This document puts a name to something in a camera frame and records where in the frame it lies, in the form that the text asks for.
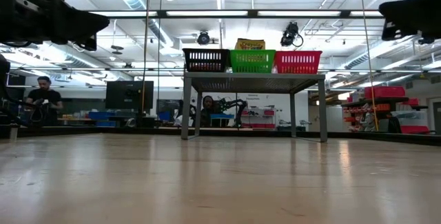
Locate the black aluminium table frame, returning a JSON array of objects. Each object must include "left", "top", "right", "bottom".
[{"left": 0, "top": 124, "right": 441, "bottom": 147}]

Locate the black shelf rack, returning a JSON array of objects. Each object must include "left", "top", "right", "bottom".
[{"left": 340, "top": 96, "right": 429, "bottom": 134}]

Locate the blue storage bin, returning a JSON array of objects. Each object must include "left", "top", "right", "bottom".
[{"left": 88, "top": 110, "right": 117, "bottom": 128}]

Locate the thin yellow pole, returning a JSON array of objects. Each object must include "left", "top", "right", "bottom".
[{"left": 359, "top": 0, "right": 380, "bottom": 132}]

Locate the person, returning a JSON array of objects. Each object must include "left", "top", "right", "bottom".
[
  {"left": 25, "top": 75, "right": 65, "bottom": 127},
  {"left": 200, "top": 95, "right": 221, "bottom": 128}
]

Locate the green plastic basket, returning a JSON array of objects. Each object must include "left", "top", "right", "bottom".
[{"left": 229, "top": 49, "right": 277, "bottom": 74}]

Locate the grey perforated metal shelf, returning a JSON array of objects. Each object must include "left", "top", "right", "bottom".
[{"left": 181, "top": 71, "right": 328, "bottom": 143}]

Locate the black ceiling fixture with cable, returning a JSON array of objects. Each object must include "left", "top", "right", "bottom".
[{"left": 280, "top": 21, "right": 305, "bottom": 48}]

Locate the black overhead frame bar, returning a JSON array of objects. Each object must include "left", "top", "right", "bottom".
[{"left": 88, "top": 9, "right": 385, "bottom": 19}]

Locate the black plastic basket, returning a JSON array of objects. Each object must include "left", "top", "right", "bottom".
[{"left": 182, "top": 48, "right": 231, "bottom": 73}]

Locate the black round ceiling fixture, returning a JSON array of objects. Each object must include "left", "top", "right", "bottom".
[{"left": 196, "top": 30, "right": 211, "bottom": 45}]

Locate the black monitor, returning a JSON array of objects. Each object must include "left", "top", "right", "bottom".
[{"left": 105, "top": 80, "right": 155, "bottom": 111}]

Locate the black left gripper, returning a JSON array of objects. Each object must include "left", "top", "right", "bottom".
[{"left": 0, "top": 0, "right": 111, "bottom": 52}]

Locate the red plastic basket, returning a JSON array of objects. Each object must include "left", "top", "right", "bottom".
[{"left": 274, "top": 50, "right": 323, "bottom": 75}]

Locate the shelf unit with red bins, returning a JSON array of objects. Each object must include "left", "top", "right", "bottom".
[{"left": 240, "top": 108, "right": 277, "bottom": 130}]

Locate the yellow Crayola crayon box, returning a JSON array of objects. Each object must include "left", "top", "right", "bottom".
[{"left": 234, "top": 38, "right": 267, "bottom": 51}]

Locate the red storage bin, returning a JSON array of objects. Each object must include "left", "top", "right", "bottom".
[
  {"left": 400, "top": 125, "right": 431, "bottom": 135},
  {"left": 364, "top": 85, "right": 407, "bottom": 100}
]

